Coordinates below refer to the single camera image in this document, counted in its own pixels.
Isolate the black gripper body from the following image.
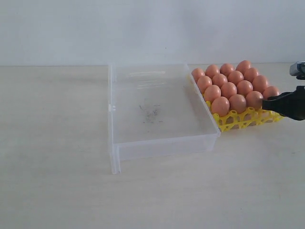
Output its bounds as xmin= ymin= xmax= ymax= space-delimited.
xmin=292 ymin=85 xmax=305 ymax=121

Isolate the brown egg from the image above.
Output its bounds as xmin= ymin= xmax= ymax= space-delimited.
xmin=244 ymin=67 xmax=260 ymax=83
xmin=191 ymin=68 xmax=205 ymax=82
xmin=212 ymin=73 xmax=228 ymax=88
xmin=235 ymin=60 xmax=252 ymax=74
xmin=221 ymin=82 xmax=237 ymax=99
xmin=236 ymin=80 xmax=253 ymax=97
xmin=203 ymin=85 xmax=221 ymax=103
xmin=197 ymin=75 xmax=213 ymax=94
xmin=229 ymin=94 xmax=246 ymax=114
xmin=227 ymin=71 xmax=244 ymax=85
xmin=205 ymin=64 xmax=220 ymax=79
xmin=220 ymin=63 xmax=235 ymax=76
xmin=211 ymin=96 xmax=230 ymax=117
xmin=263 ymin=86 xmax=280 ymax=100
xmin=252 ymin=75 xmax=269 ymax=93

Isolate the brown egg frontmost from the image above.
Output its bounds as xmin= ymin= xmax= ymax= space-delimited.
xmin=245 ymin=91 xmax=263 ymax=110

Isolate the yellow plastic egg tray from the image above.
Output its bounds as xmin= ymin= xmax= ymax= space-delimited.
xmin=205 ymin=101 xmax=284 ymax=132

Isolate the clear plastic bin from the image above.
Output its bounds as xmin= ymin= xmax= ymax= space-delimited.
xmin=108 ymin=64 xmax=220 ymax=174

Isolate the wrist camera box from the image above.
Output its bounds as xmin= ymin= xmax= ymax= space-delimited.
xmin=289 ymin=61 xmax=305 ymax=80

